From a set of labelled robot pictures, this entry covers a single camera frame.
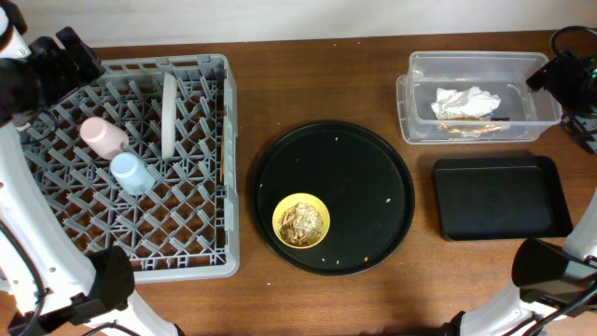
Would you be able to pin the pink cup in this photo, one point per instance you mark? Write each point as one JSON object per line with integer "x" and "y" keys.
{"x": 104, "y": 138}

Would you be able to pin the wooden chopstick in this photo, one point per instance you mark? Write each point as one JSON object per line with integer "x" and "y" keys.
{"x": 222, "y": 161}

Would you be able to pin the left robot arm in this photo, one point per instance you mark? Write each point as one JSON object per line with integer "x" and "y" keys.
{"x": 52, "y": 282}

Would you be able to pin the black rectangular tray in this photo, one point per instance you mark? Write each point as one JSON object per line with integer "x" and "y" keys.
{"x": 500, "y": 198}

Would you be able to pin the gold foil wrapper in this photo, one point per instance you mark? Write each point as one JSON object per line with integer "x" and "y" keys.
{"x": 475, "y": 127}

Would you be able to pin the white napkin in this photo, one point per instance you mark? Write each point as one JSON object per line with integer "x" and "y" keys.
{"x": 473, "y": 103}

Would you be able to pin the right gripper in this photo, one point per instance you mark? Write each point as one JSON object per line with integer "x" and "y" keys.
{"x": 541, "y": 75}

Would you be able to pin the round black tray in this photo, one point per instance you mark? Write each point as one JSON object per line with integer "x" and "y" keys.
{"x": 361, "y": 179}

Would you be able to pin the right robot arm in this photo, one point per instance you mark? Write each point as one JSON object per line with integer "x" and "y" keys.
{"x": 548, "y": 282}

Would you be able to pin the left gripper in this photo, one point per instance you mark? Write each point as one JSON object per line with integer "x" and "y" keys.
{"x": 81, "y": 53}

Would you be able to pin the clear plastic bin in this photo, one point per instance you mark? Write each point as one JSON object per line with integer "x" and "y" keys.
{"x": 498, "y": 72}

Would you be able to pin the yellow bowl with food scraps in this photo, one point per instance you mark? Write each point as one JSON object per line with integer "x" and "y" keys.
{"x": 300, "y": 221}

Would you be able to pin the light blue cup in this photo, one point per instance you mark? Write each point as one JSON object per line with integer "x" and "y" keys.
{"x": 131, "y": 173}

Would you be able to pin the grey dishwasher rack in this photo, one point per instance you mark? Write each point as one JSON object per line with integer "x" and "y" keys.
{"x": 184, "y": 228}

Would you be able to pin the grey plate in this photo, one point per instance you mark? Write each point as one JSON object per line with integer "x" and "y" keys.
{"x": 168, "y": 116}

